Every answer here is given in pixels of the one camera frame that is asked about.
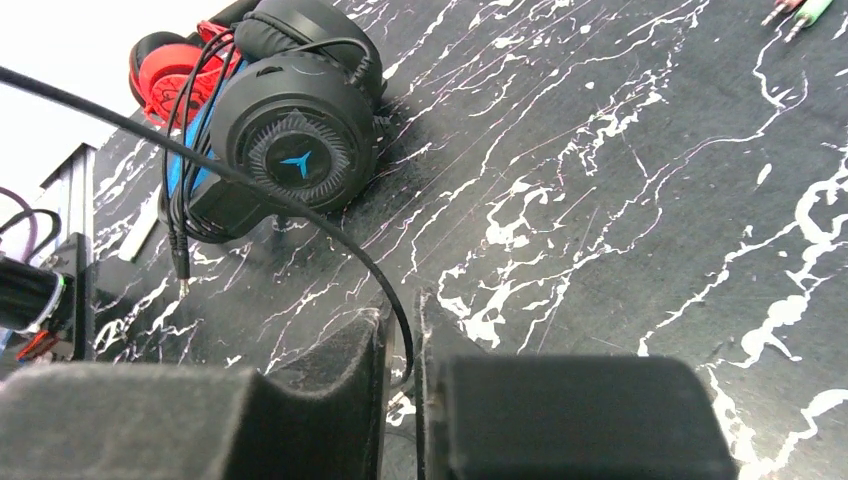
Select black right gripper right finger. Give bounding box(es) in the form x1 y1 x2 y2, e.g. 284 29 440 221
415 289 739 479

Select white green marker pen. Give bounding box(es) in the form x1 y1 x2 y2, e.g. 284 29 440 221
118 186 161 262

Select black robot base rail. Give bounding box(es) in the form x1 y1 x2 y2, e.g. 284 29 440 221
1 146 94 367

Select blue black headphones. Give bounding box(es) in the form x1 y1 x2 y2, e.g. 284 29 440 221
159 1 386 283

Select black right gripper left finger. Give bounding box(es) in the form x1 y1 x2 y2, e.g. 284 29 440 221
1 306 394 479

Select red headphones with cable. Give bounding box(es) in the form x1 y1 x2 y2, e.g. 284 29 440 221
129 21 241 128

